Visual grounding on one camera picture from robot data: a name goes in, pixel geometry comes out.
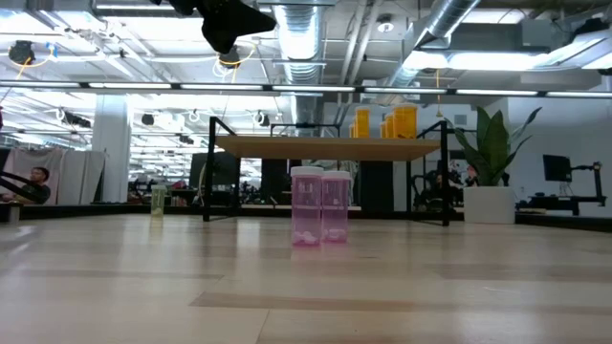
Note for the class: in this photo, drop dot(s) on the black desk monitor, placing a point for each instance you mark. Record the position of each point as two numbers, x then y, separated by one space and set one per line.
557 167

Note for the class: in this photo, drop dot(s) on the person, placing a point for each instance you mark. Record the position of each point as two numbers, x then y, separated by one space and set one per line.
36 191

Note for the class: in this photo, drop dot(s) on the small orange pill bottle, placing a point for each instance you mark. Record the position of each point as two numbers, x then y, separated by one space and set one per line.
362 123

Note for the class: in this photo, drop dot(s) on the green plant in white pot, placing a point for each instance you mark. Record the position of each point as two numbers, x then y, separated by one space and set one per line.
487 205

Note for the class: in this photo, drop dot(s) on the bright ceiling light panel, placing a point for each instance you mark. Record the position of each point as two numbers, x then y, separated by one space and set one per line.
487 61

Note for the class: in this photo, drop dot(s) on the pink pill bottle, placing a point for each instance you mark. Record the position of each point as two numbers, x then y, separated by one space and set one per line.
337 210

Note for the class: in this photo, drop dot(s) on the linear ceiling light strip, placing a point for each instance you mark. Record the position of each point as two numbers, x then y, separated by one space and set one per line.
38 84
129 85
220 87
406 90
313 88
497 92
578 94

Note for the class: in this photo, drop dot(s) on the wooden shelf with black frame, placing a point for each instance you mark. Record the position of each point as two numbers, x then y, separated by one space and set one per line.
325 148

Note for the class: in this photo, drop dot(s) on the black hanging spotlight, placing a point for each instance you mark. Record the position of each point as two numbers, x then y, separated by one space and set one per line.
233 59
21 51

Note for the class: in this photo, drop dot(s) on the white column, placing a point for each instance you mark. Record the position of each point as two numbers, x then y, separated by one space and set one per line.
111 153

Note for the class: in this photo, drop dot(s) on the pale yellow-green pill bottle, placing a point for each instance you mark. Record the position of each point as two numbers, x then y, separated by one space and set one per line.
158 203

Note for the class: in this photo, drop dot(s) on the two bottles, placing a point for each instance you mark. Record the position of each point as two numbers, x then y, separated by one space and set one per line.
306 210
352 131

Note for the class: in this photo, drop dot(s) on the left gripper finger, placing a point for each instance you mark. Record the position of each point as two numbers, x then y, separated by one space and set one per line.
229 24

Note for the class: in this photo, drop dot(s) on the black low desk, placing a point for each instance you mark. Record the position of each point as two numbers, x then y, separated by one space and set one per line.
550 200

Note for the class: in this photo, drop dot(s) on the white curtain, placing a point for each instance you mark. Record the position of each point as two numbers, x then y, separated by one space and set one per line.
86 177

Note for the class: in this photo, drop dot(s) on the black aluminium rig frame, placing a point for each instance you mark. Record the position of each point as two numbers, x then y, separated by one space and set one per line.
105 209

